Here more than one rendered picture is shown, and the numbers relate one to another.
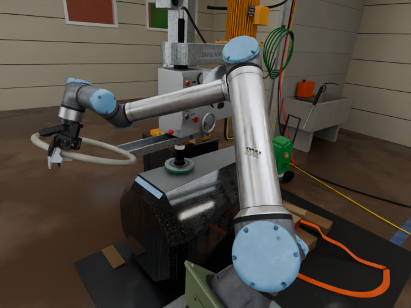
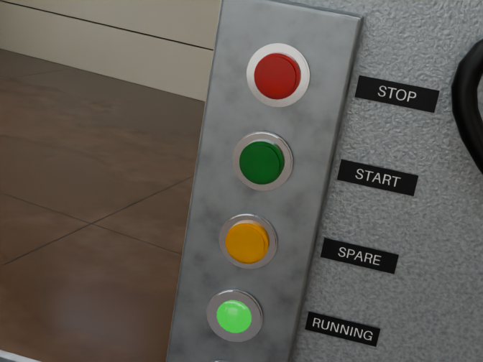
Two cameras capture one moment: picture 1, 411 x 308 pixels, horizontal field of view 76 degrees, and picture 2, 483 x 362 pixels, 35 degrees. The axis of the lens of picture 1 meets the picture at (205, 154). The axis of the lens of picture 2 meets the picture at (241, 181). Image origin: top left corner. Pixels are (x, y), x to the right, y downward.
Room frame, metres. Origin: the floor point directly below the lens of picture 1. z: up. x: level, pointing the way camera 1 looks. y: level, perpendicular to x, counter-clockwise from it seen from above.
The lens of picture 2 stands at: (1.37, -0.24, 1.52)
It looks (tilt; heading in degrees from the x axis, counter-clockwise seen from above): 18 degrees down; 60
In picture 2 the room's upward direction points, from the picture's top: 10 degrees clockwise
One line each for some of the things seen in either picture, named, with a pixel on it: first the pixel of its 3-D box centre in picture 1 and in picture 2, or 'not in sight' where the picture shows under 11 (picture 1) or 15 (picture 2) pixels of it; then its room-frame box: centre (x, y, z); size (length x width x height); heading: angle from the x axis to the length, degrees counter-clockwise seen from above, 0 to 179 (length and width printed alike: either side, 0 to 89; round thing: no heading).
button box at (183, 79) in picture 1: (185, 99); (252, 233); (1.60, 0.14, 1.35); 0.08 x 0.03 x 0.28; 142
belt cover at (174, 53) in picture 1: (215, 55); not in sight; (2.00, -0.03, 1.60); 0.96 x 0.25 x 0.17; 142
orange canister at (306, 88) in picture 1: (307, 88); not in sight; (4.82, -1.76, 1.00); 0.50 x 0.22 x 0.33; 130
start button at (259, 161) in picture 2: not in sight; (261, 161); (1.59, 0.13, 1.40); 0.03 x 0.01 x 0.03; 142
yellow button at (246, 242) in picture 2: not in sight; (247, 241); (1.59, 0.13, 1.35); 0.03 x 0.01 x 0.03; 142
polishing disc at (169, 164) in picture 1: (179, 164); not in sight; (1.72, 0.19, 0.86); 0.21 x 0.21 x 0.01
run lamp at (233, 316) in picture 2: not in sight; (234, 314); (1.59, 0.13, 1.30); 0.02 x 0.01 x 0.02; 142
